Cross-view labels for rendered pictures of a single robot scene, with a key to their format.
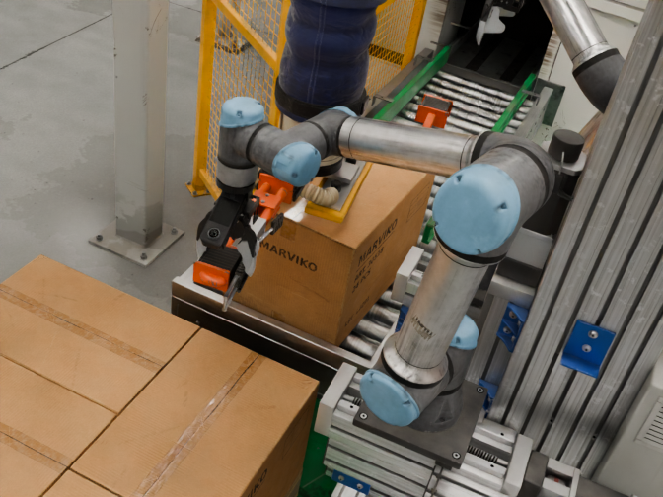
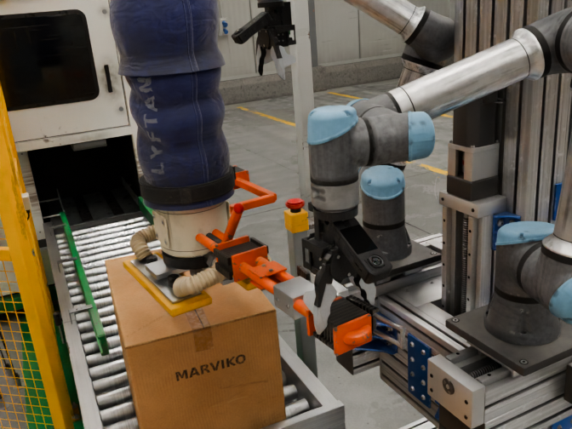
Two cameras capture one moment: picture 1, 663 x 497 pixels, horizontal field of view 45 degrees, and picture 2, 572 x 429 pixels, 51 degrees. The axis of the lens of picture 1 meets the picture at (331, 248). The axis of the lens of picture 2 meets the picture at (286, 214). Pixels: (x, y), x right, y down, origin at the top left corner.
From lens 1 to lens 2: 1.17 m
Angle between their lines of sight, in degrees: 40
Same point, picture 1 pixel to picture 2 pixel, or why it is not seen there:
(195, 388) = not seen: outside the picture
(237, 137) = (354, 140)
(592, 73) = (430, 25)
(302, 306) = (243, 407)
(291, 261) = (217, 370)
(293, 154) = (421, 119)
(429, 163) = (500, 76)
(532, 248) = (488, 162)
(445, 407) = not seen: hidden behind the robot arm
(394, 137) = (454, 75)
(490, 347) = (489, 266)
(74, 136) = not seen: outside the picture
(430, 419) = (557, 322)
